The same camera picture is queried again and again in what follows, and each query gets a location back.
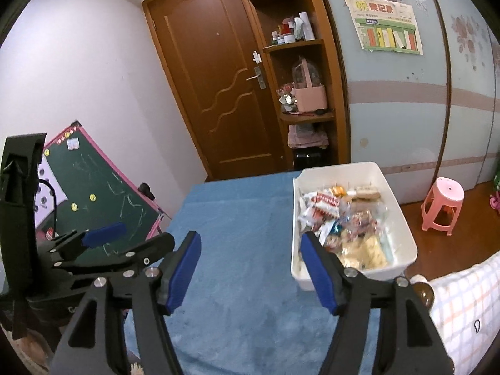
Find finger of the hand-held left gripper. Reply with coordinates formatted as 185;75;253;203
49;222;126;261
52;232;175;282

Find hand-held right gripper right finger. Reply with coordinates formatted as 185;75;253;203
300;231;456;375

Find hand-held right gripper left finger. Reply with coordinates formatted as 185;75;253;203
51;230;203;375

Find blue snack packet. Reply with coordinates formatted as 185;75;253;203
319;220;341;243

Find large mountain print cake bag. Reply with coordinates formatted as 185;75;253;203
337;234;392;271

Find white red snack packet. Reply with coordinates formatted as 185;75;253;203
308;190;342;224

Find white plastic bin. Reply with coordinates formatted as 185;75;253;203
291;161;418;292

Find green chalkboard easel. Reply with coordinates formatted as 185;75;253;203
34;121;164;243

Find blue tablecloth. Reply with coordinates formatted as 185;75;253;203
124;168;382;375

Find brown round knob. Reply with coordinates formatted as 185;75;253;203
413;282;434;314

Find black box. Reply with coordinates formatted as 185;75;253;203
292;147;323;171

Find folded pink cloths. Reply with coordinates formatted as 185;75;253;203
288;123;329;150

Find pink plastic stool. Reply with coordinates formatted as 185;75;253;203
421;177;466;237

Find checked blanket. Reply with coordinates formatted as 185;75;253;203
427;252;500;375

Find pale blue sliding wardrobe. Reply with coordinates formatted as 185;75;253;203
312;0;500;206

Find pink basket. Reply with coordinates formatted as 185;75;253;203
292;58;329;113

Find wooden door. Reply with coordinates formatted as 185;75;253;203
142;0;290;181

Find shiny wrapper clutter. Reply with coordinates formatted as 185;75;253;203
277;83;298;115

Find wooden corner shelf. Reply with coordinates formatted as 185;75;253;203
237;0;349;173

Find group of small bottles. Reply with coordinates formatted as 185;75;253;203
271;11;316;46

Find black cable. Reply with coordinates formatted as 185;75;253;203
37;180;60;240

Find metal door handle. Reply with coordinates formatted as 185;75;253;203
246;66;268;89

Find wall poster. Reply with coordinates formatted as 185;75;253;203
343;0;425;56

